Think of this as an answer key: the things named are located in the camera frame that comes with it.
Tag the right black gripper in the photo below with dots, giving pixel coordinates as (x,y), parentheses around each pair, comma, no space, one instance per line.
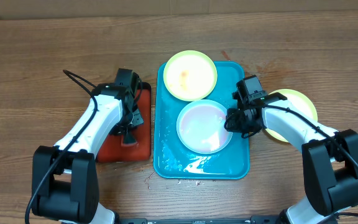
(237,121)

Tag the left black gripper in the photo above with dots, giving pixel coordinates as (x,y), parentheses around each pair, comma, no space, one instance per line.
(138,119)

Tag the dark green sponge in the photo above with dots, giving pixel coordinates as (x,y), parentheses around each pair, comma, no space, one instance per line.
(128,139)

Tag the light blue plate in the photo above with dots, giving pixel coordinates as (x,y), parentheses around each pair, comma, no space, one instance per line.
(200,127)

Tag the yellow-green plate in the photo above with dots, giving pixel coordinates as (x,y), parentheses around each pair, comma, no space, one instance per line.
(190,75)
(300,101)

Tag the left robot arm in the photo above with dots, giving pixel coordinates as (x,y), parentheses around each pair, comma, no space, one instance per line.
(64,179)

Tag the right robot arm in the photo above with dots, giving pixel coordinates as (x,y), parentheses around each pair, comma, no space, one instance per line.
(329,157)

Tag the red and black tray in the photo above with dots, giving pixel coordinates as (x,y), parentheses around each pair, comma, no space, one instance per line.
(115,150)

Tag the teal plastic tray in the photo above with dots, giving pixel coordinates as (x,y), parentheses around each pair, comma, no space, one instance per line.
(173,160)

